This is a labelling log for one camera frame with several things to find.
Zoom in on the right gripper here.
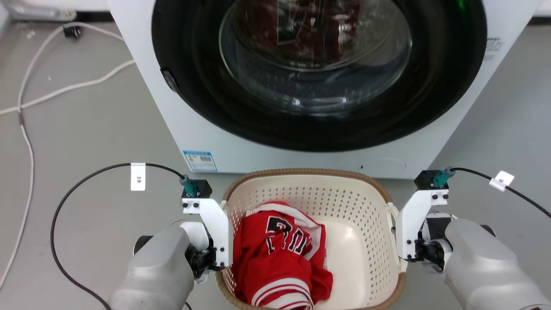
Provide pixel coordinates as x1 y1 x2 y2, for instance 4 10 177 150
405 212 458 275

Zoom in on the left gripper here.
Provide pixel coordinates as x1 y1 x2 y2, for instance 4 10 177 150
171 220 225 283

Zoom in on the cream perforated laundry basket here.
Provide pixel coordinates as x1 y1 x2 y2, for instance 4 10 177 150
215 168 407 310

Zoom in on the red basketball jersey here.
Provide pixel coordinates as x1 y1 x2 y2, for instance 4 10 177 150
232 201 334 310

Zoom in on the blue energy label sticker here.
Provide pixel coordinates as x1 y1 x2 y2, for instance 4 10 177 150
183 150 218 173

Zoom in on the white front-load washing machine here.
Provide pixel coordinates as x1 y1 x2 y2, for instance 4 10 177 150
108 0 541 180

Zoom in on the black round washer door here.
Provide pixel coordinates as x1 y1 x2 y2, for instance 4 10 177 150
152 0 488 152

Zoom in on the grey text sticker on washer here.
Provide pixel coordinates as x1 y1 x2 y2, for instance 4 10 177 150
483 37 504 61

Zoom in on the red garment inside washer drum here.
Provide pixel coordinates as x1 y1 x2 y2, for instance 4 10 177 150
239 0 361 62

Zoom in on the white paper cable tag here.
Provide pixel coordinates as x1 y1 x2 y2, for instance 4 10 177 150
489 170 515 192
130 162 146 192

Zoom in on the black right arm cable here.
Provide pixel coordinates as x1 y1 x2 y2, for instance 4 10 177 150
432 166 551 219

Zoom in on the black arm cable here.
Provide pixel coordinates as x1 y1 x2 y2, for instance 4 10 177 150
50 162 198 310
432 166 551 219

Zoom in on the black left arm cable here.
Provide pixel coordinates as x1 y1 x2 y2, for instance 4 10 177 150
50 162 198 310

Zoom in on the thin white floor cable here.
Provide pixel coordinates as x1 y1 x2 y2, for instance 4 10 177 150
0 22 126 289

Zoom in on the thick white floor cable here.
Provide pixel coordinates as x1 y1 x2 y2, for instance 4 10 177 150
0 59 136 117

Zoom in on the grey object at wall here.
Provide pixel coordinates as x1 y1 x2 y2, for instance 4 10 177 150
0 0 79 23

